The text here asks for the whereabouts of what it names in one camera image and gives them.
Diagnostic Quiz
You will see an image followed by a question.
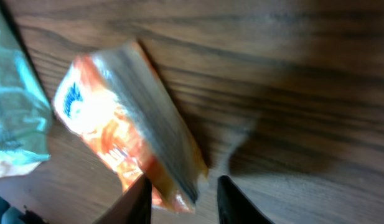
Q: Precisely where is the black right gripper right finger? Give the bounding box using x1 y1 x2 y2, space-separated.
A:
217 175 274 224

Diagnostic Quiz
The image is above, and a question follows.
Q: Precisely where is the orange tissue pack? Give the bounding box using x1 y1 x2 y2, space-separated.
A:
52 41 208 213

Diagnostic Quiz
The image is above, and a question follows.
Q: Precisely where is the teal snack pack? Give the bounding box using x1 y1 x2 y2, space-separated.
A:
0 9 52 178

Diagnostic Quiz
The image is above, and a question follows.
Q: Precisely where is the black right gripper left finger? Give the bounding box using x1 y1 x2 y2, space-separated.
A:
95 175 152 224

